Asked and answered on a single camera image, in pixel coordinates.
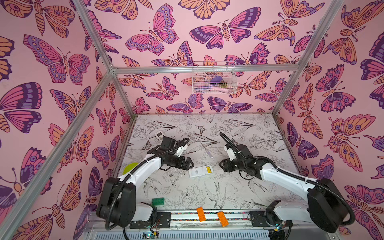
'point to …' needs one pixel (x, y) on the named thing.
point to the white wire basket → (214, 77)
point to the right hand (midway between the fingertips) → (223, 161)
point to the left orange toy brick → (201, 214)
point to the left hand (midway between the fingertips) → (188, 162)
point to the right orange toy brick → (222, 218)
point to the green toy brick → (157, 201)
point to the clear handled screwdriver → (207, 152)
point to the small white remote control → (160, 135)
